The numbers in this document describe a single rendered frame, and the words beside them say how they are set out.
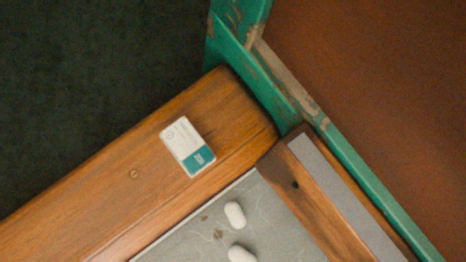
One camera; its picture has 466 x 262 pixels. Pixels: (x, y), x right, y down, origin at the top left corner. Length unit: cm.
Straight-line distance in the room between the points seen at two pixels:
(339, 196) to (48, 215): 31
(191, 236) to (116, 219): 9
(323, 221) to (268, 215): 10
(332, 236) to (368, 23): 28
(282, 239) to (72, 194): 24
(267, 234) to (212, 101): 16
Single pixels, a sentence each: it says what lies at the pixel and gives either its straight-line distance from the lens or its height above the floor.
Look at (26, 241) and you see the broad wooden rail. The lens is 78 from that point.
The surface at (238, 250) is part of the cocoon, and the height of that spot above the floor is 76.
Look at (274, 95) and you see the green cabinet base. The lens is 73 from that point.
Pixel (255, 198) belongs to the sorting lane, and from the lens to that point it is 79.
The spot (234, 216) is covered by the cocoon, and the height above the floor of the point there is 76.
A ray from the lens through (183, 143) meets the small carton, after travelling 75.
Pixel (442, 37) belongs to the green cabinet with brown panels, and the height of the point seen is 114.
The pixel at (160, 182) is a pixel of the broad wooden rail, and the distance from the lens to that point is 76.
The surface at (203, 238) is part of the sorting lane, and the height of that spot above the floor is 74.
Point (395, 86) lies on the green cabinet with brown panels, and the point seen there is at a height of 104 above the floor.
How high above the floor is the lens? 152
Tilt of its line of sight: 75 degrees down
